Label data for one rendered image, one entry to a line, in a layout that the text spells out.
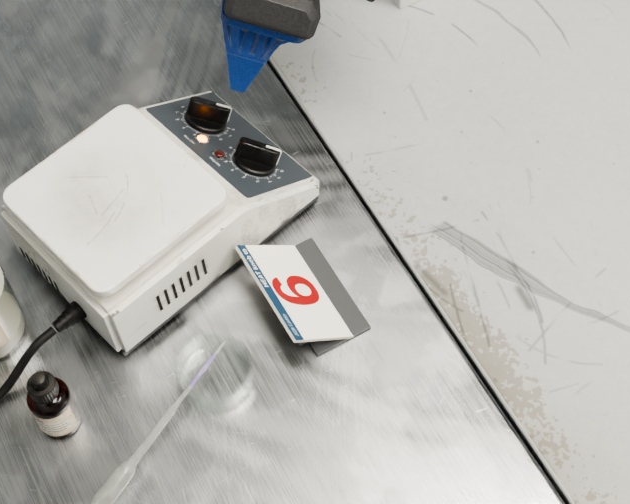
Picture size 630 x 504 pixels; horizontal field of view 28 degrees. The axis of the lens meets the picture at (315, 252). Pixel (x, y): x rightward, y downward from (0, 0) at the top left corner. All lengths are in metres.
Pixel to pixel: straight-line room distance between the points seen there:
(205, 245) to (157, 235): 0.04
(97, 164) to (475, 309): 0.29
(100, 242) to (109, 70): 0.24
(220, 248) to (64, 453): 0.18
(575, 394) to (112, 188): 0.36
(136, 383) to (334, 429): 0.15
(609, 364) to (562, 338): 0.04
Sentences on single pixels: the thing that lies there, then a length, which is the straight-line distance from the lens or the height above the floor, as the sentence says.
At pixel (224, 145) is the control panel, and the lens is 0.95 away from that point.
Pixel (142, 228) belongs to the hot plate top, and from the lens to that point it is 0.87.
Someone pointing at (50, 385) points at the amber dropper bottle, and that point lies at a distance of 0.86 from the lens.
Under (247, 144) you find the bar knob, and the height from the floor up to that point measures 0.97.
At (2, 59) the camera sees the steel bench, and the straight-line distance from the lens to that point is 1.11.
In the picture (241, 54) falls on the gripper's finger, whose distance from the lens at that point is 0.87.
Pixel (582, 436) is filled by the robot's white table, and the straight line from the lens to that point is 0.89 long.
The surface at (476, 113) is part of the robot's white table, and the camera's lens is 1.02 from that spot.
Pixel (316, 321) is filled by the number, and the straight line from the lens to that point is 0.90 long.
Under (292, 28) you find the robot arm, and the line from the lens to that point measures 0.82.
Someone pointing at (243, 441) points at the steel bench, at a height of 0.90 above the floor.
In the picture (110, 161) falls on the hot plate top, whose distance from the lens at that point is 0.91.
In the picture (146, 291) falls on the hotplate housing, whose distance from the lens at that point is 0.87.
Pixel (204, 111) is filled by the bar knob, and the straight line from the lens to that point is 0.96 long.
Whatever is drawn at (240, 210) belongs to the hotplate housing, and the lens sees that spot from 0.90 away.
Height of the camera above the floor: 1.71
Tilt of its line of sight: 58 degrees down
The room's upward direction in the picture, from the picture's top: 6 degrees counter-clockwise
